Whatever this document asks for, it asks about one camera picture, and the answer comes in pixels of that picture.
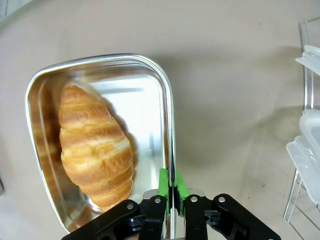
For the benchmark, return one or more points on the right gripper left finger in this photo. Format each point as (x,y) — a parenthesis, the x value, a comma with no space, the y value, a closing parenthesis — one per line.
(152,220)

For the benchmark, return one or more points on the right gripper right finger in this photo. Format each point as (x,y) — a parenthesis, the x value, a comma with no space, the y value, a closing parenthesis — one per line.
(197,220)

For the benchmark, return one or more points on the golden croissant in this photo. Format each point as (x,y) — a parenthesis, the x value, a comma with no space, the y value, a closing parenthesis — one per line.
(92,140)

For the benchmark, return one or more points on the stainless steel food container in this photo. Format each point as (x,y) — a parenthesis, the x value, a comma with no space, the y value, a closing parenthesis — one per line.
(147,112)

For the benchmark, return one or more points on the clear plastic clip lid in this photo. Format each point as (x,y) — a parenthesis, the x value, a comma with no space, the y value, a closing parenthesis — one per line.
(311,58)
(307,162)

